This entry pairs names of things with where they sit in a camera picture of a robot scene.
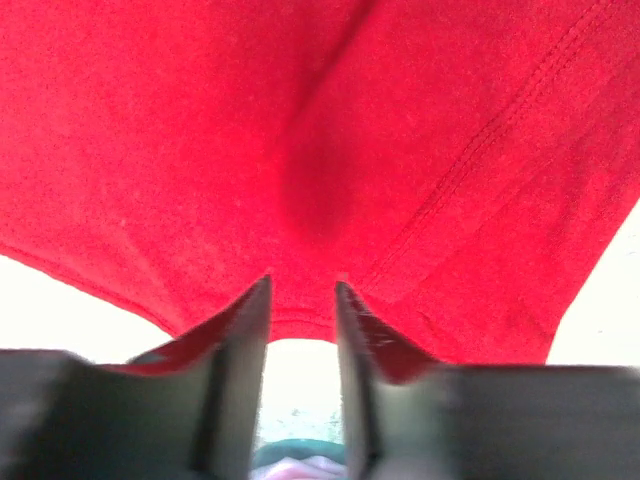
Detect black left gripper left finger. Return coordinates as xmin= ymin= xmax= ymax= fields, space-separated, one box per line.
xmin=1 ymin=277 xmax=272 ymax=479

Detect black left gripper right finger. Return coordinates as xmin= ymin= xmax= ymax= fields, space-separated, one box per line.
xmin=335 ymin=282 xmax=639 ymax=479

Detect red t-shirt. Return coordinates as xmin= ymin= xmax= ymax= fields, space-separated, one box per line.
xmin=1 ymin=1 xmax=639 ymax=364

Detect pink t-shirt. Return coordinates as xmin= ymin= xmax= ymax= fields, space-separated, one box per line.
xmin=249 ymin=456 xmax=347 ymax=480

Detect teal plastic laundry basket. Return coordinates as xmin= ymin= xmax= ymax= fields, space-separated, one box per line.
xmin=252 ymin=439 xmax=345 ymax=468

